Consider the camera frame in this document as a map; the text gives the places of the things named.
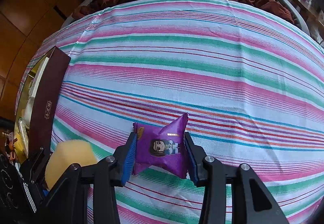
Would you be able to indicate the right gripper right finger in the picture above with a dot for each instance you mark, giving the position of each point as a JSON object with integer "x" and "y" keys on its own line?
{"x": 252, "y": 202}

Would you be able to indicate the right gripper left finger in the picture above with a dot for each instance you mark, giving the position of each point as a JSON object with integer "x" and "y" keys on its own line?
{"x": 66, "y": 202}

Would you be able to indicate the yellow sponge block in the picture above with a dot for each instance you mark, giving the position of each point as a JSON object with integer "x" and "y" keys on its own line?
{"x": 65, "y": 154}

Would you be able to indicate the purple snack packet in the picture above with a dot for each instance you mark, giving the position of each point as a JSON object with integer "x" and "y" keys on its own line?
{"x": 162, "y": 147}

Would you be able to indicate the dark red storage box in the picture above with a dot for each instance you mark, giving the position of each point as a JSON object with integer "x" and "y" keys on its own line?
{"x": 37, "y": 103}

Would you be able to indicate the striped bed sheet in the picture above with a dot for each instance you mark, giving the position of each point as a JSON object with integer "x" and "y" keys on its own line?
{"x": 250, "y": 82}

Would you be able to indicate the wooden desk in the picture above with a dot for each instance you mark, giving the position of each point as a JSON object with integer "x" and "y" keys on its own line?
{"x": 312, "y": 18}

